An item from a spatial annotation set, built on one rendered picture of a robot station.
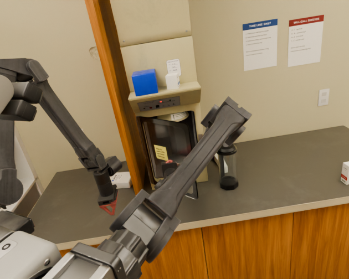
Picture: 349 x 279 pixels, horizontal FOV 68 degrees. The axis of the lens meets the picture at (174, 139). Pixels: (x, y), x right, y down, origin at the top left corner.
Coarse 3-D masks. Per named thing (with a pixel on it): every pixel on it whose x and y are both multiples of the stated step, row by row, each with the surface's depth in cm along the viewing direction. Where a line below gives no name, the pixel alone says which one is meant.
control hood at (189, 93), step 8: (160, 88) 120; (184, 88) 113; (192, 88) 112; (200, 88) 112; (136, 96) 113; (144, 96) 112; (152, 96) 113; (160, 96) 113; (168, 96) 114; (184, 96) 117; (192, 96) 118; (200, 96) 119; (136, 104) 117; (184, 104) 124; (136, 112) 124
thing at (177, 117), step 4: (180, 112) 133; (184, 112) 135; (160, 116) 135; (164, 116) 133; (168, 116) 132; (172, 116) 132; (176, 116) 132; (180, 116) 132; (184, 116) 134; (168, 120) 132; (172, 120) 132; (176, 120) 132; (180, 120) 132
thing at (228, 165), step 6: (234, 150) 128; (222, 156) 129; (228, 156) 128; (234, 156) 129; (222, 162) 130; (228, 162) 129; (234, 162) 131; (222, 168) 132; (228, 168) 131; (234, 168) 132; (222, 174) 134; (228, 174) 132; (234, 174) 133; (222, 180) 136; (228, 180) 134; (234, 180) 135
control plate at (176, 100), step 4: (176, 96) 115; (152, 100) 115; (156, 100) 116; (160, 100) 116; (164, 100) 117; (168, 100) 118; (172, 100) 118; (176, 100) 119; (140, 104) 117; (144, 104) 117; (148, 104) 118; (152, 104) 119; (156, 104) 119; (160, 104) 120; (164, 104) 120; (172, 104) 122; (176, 104) 122; (140, 108) 121; (148, 108) 122; (152, 108) 123; (156, 108) 123
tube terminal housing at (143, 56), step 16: (128, 48) 114; (144, 48) 115; (160, 48) 115; (176, 48) 116; (192, 48) 116; (128, 64) 117; (144, 64) 118; (160, 64) 118; (192, 64) 119; (128, 80) 120; (160, 80) 121; (192, 80) 122; (144, 112) 127; (160, 112) 128; (176, 112) 128
